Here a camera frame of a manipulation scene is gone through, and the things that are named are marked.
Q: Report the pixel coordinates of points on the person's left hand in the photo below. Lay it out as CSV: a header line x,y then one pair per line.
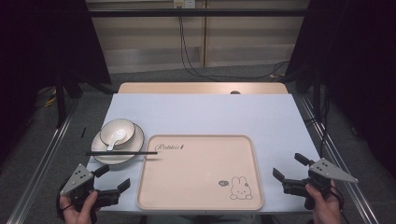
x,y
74,212

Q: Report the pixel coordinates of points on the metal floor rail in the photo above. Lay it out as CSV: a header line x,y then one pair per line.
x,y
40,168
339,165

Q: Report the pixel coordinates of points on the beige tray with rabbit print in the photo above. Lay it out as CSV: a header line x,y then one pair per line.
x,y
199,174

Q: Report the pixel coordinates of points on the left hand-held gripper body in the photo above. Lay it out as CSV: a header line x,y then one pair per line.
x,y
76,181

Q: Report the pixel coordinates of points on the white ceramic spoon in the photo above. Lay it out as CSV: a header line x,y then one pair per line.
x,y
119,134

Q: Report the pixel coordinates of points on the black curtain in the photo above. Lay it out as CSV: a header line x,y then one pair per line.
x,y
40,46
358,62

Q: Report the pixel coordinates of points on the black metal stand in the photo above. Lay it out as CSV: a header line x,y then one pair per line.
x,y
317,99
60,102

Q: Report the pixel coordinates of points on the white plate with dark rim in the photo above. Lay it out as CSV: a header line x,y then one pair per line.
x,y
109,159

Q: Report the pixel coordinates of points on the white bowl with dark rim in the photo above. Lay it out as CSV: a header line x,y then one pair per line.
x,y
125,127

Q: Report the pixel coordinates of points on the black chopsticks pair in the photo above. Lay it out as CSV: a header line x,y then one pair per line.
x,y
124,153

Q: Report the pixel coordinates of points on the person's right hand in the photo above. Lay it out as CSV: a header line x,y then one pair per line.
x,y
325,209

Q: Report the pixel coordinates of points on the white wall socket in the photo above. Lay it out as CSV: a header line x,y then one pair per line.
x,y
185,3

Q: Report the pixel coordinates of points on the wooden table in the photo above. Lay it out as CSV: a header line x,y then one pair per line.
x,y
186,88

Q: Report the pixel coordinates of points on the white table mat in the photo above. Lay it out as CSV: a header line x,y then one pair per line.
x,y
202,115

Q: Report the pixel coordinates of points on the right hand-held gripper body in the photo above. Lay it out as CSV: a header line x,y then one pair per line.
x,y
328,171

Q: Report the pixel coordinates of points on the small black stick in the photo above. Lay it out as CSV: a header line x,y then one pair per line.
x,y
83,132

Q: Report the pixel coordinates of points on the black horizontal bar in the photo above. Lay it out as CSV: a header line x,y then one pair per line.
x,y
199,12

